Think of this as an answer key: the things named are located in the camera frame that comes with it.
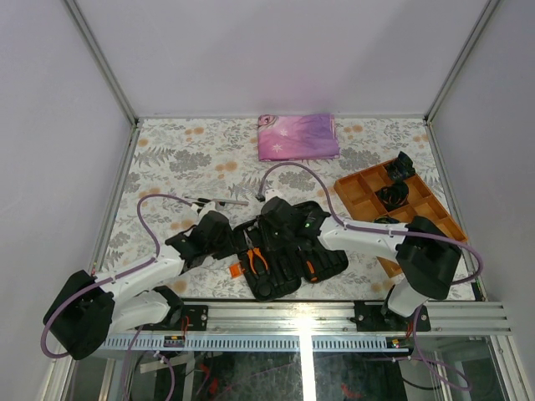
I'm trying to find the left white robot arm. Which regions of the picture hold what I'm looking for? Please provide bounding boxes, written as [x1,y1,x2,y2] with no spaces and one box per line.
[41,211,234,360]

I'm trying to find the small precision screwdriver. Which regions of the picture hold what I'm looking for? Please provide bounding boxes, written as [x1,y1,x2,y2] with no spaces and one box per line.
[184,196,214,206]

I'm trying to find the black plastic tool case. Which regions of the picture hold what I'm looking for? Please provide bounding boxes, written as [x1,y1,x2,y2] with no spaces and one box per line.
[233,214,349,302]

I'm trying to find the orange handled long-nose pliers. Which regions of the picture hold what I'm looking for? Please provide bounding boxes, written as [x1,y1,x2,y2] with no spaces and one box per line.
[244,233,268,276]

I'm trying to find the folded purple cloth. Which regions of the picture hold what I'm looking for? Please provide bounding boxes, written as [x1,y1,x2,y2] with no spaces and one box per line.
[257,114,340,161]

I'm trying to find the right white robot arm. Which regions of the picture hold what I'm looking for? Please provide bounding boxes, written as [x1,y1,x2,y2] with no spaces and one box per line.
[259,196,461,330]

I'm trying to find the black tape roll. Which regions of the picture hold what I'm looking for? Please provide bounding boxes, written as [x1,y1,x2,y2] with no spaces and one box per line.
[374,216,400,225]
[375,181,409,211]
[385,151,415,183]

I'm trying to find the aluminium front rail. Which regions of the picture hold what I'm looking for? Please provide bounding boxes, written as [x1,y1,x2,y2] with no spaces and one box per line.
[73,300,512,359]

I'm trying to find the black tape roll middle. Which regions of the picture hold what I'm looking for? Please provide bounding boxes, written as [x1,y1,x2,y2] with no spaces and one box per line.
[375,181,409,211]

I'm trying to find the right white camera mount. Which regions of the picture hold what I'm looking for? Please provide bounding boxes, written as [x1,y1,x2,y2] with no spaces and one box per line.
[264,188,284,201]

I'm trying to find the black tape roll near left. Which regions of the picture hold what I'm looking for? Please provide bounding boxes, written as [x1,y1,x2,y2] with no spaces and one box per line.
[374,216,400,225]

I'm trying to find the wooden compartment tray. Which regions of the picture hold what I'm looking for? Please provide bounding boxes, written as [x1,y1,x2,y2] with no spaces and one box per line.
[334,158,470,279]

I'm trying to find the black tape roll far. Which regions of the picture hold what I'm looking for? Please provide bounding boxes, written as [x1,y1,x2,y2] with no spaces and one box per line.
[385,151,415,183]

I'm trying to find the large black orange screwdriver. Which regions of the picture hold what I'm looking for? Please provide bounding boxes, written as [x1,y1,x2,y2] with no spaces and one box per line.
[305,260,318,282]

